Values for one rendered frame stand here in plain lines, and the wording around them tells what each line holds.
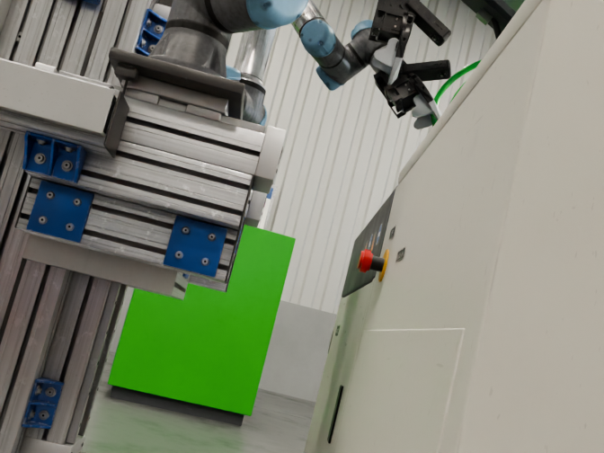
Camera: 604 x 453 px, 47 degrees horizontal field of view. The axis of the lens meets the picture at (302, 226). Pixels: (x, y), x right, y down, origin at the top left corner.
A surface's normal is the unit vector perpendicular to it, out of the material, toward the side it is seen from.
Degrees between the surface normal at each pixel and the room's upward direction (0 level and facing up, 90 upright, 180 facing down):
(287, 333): 90
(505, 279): 90
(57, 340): 90
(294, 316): 90
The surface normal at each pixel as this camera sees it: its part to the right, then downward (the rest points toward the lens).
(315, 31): -0.39, -0.24
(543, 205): 0.03, -0.14
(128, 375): 0.24, -0.09
